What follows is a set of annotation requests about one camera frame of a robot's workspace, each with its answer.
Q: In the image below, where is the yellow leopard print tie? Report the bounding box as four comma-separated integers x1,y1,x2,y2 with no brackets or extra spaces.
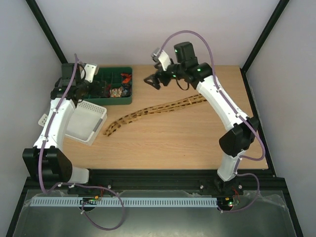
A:
103,94,207,137

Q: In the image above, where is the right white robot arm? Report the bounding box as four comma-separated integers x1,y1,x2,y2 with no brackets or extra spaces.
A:
145,41,259,194

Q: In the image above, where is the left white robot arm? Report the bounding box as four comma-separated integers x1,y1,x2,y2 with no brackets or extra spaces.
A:
22,62,107,185

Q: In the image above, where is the colourful patterned rolled tie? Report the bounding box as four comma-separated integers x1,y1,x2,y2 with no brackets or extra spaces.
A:
110,87,123,98

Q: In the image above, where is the green compartment tray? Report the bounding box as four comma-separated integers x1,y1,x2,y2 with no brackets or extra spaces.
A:
83,67,133,106

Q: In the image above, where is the blue patterned rolled tie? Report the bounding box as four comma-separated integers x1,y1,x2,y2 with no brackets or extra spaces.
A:
122,84,132,97

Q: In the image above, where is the red orange rolled tie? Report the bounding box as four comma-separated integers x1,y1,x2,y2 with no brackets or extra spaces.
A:
121,73,132,84

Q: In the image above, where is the white perforated plastic basket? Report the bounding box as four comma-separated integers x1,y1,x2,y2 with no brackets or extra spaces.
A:
34,98,107,150

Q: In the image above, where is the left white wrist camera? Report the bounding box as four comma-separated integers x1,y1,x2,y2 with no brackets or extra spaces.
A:
84,64,99,83

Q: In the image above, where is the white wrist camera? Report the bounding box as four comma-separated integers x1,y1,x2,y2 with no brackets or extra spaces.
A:
84,64,99,83
151,48,172,71

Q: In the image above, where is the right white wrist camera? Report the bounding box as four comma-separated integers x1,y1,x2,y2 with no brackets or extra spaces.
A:
151,48,172,71

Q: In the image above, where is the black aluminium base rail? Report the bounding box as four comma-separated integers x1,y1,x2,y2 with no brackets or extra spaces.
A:
24,168,287,196

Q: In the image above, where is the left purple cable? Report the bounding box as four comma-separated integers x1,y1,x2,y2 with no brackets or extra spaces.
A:
39,53,126,231

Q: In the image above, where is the purple cable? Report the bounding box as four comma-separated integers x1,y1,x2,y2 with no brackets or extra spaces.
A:
159,30,265,213
39,53,126,231

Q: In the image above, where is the light blue cable duct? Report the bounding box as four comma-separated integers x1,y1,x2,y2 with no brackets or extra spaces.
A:
30,197,218,208

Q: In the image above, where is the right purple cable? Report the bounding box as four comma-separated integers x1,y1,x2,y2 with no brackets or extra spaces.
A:
159,30,265,213

